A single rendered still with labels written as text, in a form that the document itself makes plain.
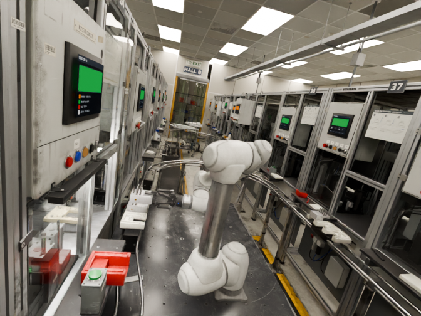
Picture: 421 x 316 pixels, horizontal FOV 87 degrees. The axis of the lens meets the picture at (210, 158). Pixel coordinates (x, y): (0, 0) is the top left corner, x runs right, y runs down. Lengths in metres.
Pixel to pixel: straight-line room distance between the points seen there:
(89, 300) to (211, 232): 0.50
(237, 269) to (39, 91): 1.08
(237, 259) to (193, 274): 0.24
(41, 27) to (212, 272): 1.03
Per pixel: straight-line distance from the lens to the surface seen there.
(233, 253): 1.24
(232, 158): 0.89
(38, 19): 0.59
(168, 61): 9.50
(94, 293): 0.92
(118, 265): 1.13
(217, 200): 0.97
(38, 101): 0.59
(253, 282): 1.54
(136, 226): 1.47
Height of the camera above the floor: 1.65
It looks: 13 degrees down
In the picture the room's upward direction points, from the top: 11 degrees clockwise
